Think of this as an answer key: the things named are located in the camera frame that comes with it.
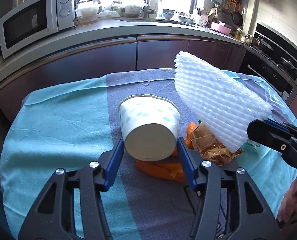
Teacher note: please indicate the glass kettle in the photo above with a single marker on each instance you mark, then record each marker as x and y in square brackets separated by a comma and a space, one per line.
[87, 8]

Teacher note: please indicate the white blue paper cup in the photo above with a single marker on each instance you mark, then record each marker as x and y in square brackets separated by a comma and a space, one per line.
[149, 126]

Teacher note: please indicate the dark lower kitchen cabinets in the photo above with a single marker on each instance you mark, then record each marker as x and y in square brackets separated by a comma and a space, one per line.
[112, 56]

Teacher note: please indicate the hanging black pan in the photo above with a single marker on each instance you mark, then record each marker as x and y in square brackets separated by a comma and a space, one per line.
[237, 18]

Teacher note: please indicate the pink basin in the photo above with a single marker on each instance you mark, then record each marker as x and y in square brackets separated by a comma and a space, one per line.
[222, 29]

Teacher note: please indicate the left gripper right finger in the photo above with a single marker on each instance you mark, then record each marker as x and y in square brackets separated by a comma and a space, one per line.
[204, 177]

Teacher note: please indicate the orange peel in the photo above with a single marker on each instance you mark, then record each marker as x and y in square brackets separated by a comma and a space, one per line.
[168, 170]

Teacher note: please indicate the person's right hand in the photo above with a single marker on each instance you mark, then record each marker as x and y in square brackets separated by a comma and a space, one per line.
[289, 203]

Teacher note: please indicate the white soap bottle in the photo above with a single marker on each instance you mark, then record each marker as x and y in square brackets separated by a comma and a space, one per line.
[153, 9]

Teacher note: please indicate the white microwave oven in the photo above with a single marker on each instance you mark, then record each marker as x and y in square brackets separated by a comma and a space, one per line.
[32, 21]

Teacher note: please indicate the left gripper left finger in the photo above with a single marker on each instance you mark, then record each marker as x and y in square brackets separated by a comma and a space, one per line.
[97, 177]

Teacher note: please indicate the golden snack wrapper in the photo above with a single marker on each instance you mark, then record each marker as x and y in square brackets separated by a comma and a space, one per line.
[200, 139]

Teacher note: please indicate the glass jar on counter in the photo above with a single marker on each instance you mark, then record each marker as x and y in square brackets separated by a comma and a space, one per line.
[116, 6]

